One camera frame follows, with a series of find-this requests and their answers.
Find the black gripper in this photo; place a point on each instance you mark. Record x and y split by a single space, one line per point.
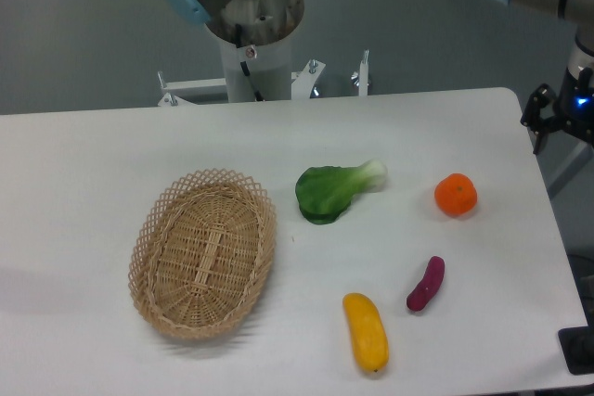
572 110

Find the purple sweet potato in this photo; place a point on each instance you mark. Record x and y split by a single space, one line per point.
428 286

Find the orange tangerine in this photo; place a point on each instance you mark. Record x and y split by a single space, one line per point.
455 195

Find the green bok choy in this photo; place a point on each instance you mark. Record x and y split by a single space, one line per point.
324 193

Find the black device at table edge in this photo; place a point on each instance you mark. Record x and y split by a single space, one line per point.
577 349

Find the yellow mango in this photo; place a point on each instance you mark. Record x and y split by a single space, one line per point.
369 341

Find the oval wicker basket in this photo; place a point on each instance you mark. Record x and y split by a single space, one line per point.
203 254

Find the white table leg frame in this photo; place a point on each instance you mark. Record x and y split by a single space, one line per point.
573 163

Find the white metal base frame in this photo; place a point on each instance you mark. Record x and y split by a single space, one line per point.
244 86

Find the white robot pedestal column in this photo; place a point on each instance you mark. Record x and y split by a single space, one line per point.
257 32

